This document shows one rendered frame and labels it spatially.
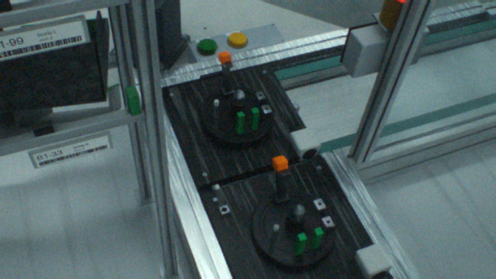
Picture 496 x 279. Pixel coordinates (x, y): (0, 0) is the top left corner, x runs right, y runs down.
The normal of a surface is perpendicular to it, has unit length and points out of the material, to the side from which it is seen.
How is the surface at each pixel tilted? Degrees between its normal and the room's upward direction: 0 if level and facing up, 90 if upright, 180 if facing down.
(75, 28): 90
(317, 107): 0
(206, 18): 0
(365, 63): 90
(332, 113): 0
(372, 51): 90
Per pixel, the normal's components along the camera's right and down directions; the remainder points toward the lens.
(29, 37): 0.36, 0.75
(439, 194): 0.06, -0.61
